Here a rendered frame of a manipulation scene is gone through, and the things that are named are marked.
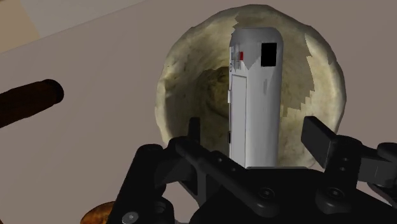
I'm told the beige stone bowl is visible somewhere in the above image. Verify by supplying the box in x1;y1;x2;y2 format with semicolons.
155;4;347;170

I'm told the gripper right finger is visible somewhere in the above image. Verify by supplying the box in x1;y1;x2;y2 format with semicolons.
300;116;397;215

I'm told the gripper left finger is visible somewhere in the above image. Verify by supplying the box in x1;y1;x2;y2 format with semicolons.
106;116;281;224

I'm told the brown round object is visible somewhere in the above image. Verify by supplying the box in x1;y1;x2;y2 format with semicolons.
80;200;116;224

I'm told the dark brown wooden handle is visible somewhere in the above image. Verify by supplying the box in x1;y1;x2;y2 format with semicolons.
0;79;65;129

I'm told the grey remote control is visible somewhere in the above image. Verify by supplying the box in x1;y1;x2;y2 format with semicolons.
228;27;284;169

